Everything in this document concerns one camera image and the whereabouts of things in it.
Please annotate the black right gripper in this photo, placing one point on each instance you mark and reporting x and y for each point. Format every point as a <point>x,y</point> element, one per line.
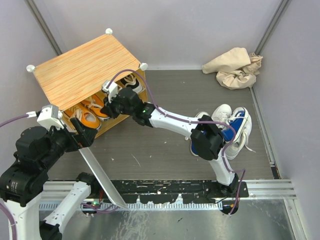
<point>107,108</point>

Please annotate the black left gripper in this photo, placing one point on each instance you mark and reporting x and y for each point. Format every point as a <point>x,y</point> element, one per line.
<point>77,140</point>

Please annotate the orange sneaker one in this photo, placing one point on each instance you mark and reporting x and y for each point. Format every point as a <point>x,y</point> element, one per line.
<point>86,117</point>
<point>95,104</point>

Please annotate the blue sneaker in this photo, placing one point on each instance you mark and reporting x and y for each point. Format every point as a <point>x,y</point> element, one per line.
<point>197,145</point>

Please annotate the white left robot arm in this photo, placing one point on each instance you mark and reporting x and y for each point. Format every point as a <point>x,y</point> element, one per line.
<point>21,185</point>

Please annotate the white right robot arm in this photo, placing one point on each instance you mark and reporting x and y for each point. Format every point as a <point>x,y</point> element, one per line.
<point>208,140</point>

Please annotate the wooden shoe cabinet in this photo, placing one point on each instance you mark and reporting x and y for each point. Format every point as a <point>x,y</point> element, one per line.
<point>77,74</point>

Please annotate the blue sneaker far one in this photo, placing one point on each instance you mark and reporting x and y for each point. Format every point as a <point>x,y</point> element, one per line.
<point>239,118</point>

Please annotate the beige cloth bag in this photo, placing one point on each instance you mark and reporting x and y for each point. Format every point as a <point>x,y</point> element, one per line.
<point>235,69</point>

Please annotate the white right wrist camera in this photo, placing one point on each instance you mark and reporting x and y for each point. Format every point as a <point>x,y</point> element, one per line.
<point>110,89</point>

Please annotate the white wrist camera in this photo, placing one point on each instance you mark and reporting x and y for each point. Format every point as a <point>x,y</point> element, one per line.
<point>49,116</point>
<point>110,89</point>

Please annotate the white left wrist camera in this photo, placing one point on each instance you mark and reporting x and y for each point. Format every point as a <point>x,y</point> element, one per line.
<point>49,116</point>

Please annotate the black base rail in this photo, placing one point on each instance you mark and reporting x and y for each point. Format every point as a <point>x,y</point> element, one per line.
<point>157,195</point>

